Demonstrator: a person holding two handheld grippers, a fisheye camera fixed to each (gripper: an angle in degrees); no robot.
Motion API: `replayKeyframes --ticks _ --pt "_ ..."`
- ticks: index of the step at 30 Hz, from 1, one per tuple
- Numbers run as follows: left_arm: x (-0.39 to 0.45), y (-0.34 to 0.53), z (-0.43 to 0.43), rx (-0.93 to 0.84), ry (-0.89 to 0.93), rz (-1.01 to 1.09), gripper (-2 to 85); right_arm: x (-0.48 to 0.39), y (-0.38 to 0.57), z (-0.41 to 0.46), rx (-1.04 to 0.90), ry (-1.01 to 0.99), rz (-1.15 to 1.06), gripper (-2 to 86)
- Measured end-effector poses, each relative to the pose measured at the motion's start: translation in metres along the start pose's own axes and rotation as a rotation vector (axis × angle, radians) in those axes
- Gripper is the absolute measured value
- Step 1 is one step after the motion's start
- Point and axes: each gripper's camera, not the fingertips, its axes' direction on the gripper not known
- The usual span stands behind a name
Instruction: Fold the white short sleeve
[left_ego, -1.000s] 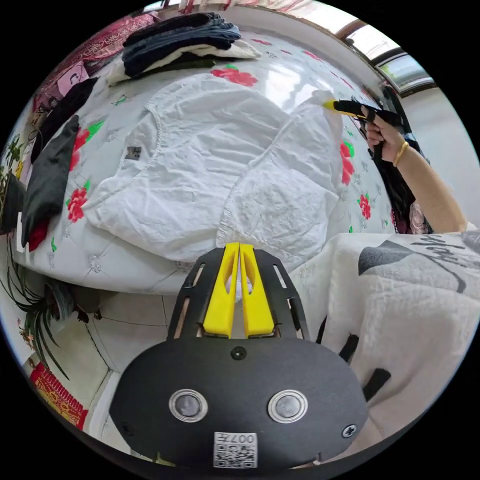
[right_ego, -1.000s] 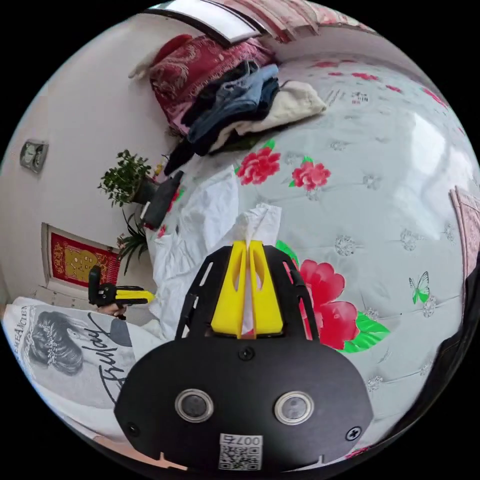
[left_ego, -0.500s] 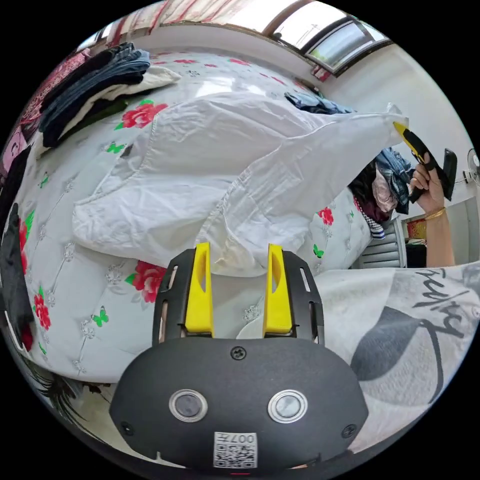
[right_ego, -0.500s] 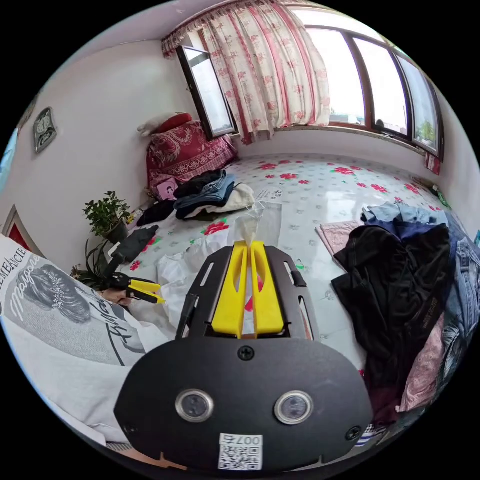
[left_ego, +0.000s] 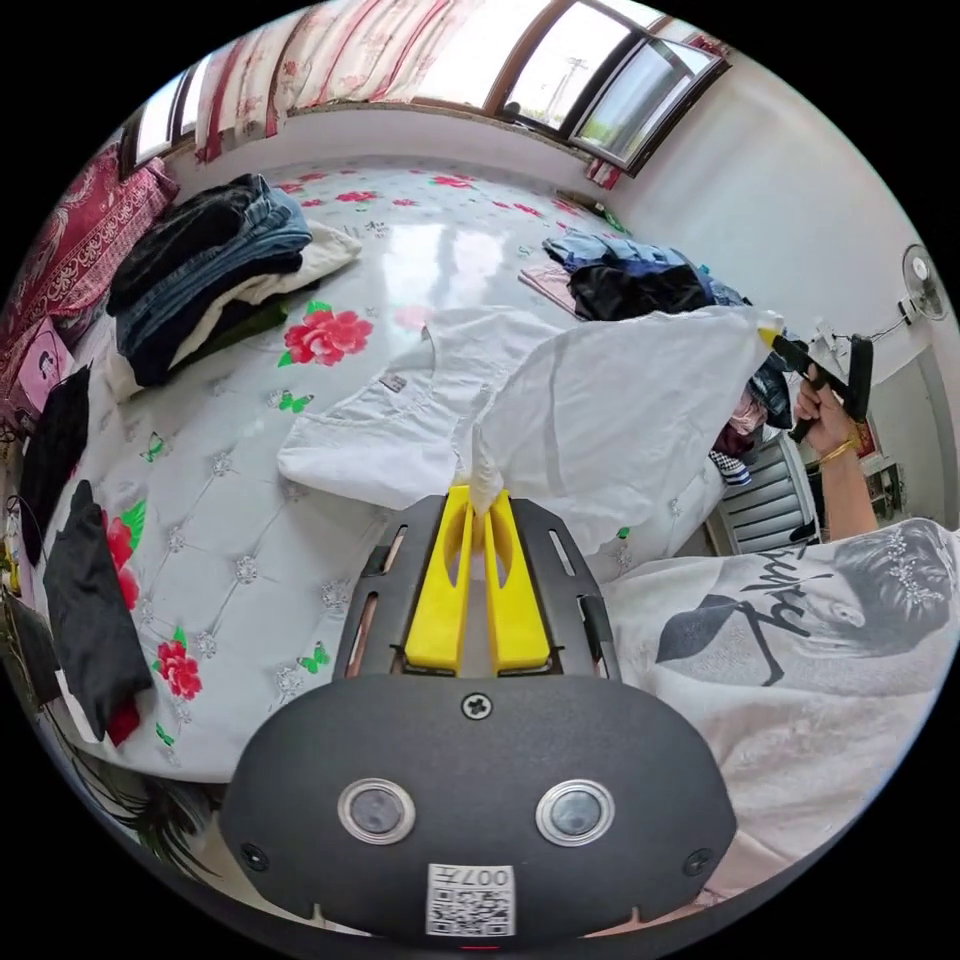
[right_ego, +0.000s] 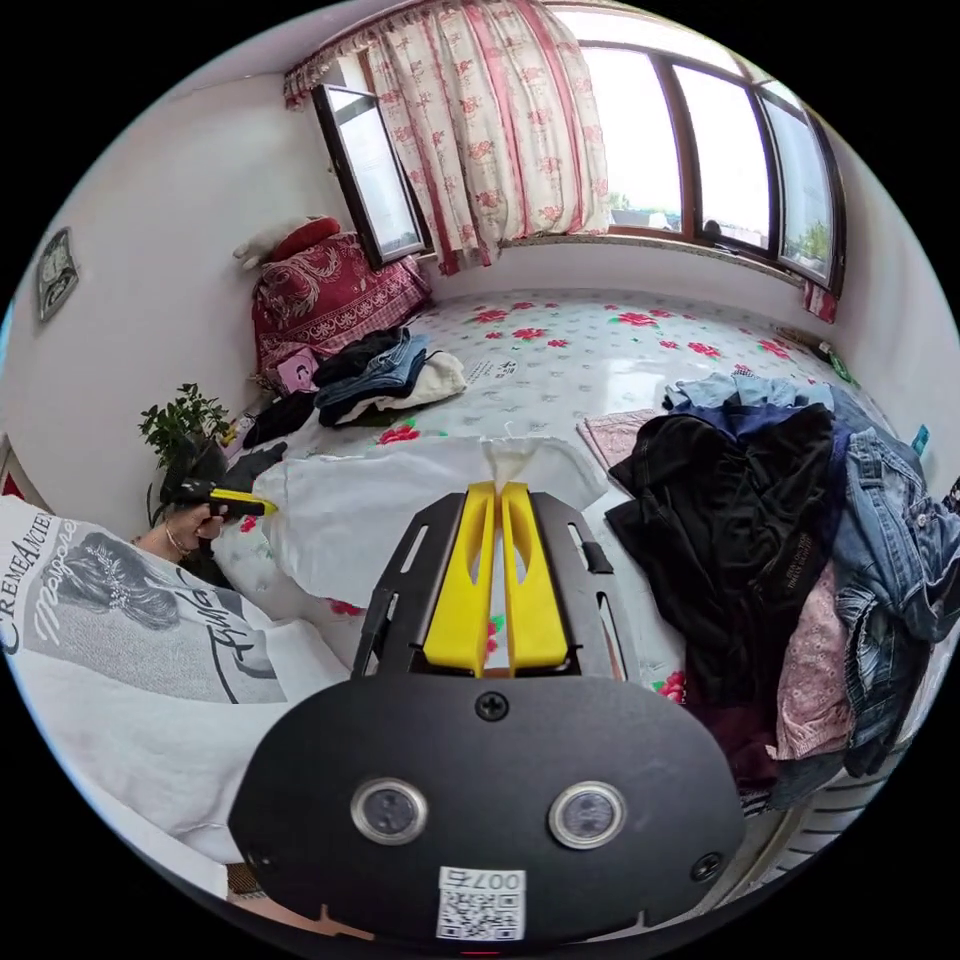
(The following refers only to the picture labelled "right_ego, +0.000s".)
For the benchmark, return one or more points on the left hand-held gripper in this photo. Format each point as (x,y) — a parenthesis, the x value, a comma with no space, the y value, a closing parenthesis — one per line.
(187,489)

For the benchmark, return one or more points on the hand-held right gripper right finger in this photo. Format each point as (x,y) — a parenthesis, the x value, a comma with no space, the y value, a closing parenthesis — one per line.
(534,600)

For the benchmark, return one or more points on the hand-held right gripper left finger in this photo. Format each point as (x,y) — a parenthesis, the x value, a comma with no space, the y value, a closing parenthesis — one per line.
(456,600)

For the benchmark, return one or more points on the white short sleeve shirt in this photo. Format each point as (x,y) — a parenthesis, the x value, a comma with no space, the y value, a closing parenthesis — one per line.
(420,502)

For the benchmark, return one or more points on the person's left forearm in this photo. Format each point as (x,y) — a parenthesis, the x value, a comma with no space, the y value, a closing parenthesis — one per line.
(159,541)

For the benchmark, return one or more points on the person's left hand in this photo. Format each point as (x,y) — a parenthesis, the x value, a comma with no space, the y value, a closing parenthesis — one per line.
(204,525)

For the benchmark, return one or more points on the black garment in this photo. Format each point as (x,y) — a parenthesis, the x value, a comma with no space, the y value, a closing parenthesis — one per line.
(277,420)

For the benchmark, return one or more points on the green potted plant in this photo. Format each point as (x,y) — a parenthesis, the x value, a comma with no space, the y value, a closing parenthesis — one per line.
(187,424)

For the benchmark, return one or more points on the pink small mat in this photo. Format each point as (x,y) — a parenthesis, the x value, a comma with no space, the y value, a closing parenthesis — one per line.
(615,435)

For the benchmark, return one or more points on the small pile of clothes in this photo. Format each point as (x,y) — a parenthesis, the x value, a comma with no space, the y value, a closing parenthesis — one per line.
(382,375)

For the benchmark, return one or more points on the person's body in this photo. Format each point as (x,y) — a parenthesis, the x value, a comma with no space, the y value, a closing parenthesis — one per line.
(127,675)

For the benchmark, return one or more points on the red patterned folded quilt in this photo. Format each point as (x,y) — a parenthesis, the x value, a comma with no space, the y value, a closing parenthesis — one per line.
(330,300)

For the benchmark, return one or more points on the large pile of clothes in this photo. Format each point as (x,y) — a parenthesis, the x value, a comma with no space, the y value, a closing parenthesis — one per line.
(750,540)

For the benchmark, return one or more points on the bed with flowered sheet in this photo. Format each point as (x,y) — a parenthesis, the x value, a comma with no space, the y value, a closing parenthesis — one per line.
(600,345)

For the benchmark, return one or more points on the white plush toy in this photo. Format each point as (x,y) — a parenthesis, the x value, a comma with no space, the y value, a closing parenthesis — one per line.
(262,238)

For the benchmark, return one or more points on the red flowered curtain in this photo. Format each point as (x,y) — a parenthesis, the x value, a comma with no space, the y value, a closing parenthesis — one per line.
(487,127)

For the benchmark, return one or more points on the grey wall picture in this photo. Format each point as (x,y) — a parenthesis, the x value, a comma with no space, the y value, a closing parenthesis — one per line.
(57,274)

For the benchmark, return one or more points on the window with brown frame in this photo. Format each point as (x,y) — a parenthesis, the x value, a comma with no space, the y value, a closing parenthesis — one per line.
(720,142)

